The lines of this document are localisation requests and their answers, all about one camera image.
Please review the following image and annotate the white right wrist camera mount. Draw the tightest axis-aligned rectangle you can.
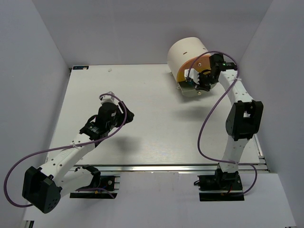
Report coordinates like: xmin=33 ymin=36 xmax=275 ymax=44
xmin=186 ymin=68 xmax=199 ymax=85

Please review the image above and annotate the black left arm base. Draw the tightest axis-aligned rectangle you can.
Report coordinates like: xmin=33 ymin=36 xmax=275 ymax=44
xmin=69 ymin=165 xmax=120 ymax=200

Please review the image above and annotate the yellow drawer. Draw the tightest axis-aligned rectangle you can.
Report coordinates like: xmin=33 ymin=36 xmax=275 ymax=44
xmin=176 ymin=69 xmax=189 ymax=82

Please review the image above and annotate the white cylindrical drawer cabinet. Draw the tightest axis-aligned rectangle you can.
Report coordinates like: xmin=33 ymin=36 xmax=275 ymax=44
xmin=167 ymin=37 xmax=208 ymax=79

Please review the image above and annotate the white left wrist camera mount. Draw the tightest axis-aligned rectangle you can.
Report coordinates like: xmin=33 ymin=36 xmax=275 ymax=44
xmin=99 ymin=91 xmax=116 ymax=106

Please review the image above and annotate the orange drawer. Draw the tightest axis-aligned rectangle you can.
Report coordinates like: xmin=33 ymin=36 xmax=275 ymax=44
xmin=179 ymin=54 xmax=210 ymax=72

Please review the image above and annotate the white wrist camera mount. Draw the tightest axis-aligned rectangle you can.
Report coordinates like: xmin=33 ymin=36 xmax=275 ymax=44
xmin=186 ymin=68 xmax=199 ymax=85
xmin=99 ymin=91 xmax=116 ymax=106

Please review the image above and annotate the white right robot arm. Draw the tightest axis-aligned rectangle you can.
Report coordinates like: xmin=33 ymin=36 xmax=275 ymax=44
xmin=193 ymin=53 xmax=264 ymax=174

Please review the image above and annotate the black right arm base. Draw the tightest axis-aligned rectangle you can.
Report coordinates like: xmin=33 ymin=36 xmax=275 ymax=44
xmin=193 ymin=168 xmax=245 ymax=202

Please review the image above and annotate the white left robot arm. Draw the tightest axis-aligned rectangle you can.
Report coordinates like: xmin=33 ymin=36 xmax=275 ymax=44
xmin=22 ymin=102 xmax=134 ymax=214

